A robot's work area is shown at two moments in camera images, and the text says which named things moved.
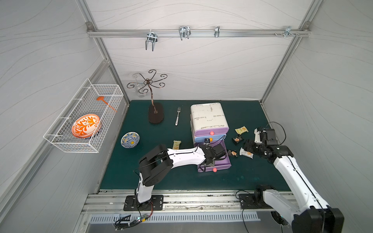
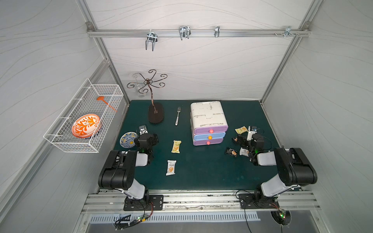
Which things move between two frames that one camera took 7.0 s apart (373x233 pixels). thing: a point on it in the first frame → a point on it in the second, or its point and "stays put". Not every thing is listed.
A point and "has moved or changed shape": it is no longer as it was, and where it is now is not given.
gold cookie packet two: x=242 y=130 stays put
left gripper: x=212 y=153 → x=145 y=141
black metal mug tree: x=156 y=111 stays put
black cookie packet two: x=232 y=153 stays put
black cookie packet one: x=237 y=139 stays put
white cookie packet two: x=242 y=152 stays put
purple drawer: x=220 y=164 has moved or changed shape
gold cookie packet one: x=176 y=144 stays put
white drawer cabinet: x=208 y=122 has moved or changed shape
